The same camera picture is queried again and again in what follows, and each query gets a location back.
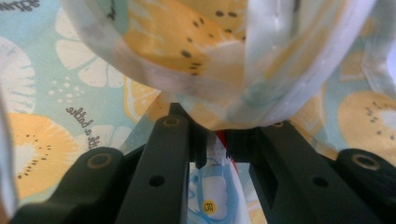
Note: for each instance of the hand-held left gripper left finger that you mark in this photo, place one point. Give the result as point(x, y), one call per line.
point(197, 146)

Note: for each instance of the white blue toothpaste tube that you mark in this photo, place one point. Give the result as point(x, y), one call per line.
point(214, 189)

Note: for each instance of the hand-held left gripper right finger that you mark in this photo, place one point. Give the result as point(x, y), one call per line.
point(243, 146)

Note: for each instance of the fruit print pouch bag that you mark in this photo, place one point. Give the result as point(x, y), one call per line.
point(93, 62)

